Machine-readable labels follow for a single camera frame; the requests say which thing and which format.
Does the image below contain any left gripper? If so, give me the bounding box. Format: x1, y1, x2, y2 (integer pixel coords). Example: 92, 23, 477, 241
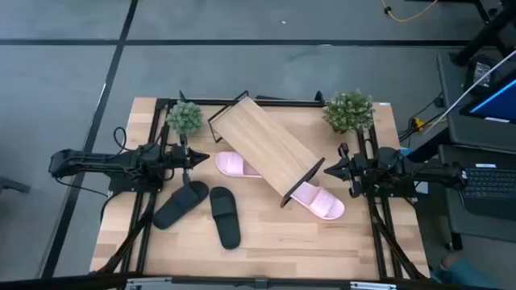
162, 134, 210, 187

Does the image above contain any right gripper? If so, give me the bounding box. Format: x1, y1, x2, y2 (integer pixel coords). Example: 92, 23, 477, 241
324, 143, 368, 199

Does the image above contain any pink slide sandal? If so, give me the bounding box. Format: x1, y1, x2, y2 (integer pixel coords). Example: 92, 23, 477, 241
214, 151, 263, 179
289, 180, 346, 222

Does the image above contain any black slide sandal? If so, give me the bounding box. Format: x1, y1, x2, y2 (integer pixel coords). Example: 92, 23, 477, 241
152, 180, 210, 231
209, 185, 242, 251

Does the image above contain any round green plant white pot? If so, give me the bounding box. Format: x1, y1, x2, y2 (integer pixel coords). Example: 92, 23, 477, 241
164, 99, 204, 136

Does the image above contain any white flowering potted plant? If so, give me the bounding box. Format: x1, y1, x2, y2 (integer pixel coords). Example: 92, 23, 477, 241
322, 89, 376, 135

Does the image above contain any grey side desk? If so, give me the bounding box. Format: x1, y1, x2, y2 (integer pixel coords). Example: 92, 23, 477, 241
437, 52, 516, 245

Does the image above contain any black laptop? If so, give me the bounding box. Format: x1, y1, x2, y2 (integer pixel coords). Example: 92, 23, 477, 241
459, 163, 516, 221

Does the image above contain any person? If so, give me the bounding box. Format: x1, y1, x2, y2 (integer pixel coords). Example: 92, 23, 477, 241
429, 251, 501, 290

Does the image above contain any black device with label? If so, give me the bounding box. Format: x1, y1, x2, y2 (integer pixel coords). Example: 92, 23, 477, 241
463, 54, 501, 96

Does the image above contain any monitor with blue screen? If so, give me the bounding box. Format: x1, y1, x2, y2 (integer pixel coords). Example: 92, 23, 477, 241
459, 76, 516, 124

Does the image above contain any grey floor stand foot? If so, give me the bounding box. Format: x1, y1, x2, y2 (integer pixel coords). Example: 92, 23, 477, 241
0, 176, 31, 194

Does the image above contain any black stand leg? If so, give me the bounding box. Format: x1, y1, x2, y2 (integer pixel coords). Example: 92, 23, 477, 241
449, 0, 516, 68

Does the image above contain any wooden shelf with black frame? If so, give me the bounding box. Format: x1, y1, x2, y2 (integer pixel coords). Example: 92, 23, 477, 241
207, 90, 327, 209

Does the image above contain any black aluminium table frame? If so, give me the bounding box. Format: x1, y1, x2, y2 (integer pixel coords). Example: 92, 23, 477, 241
90, 90, 431, 283

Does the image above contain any black cable bundle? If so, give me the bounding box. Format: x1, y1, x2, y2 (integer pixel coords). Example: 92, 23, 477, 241
397, 92, 444, 142

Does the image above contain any white cable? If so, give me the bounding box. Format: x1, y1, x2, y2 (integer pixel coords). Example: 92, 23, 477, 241
425, 50, 516, 134

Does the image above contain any yellow cable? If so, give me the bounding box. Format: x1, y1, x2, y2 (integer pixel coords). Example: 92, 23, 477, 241
381, 0, 439, 23

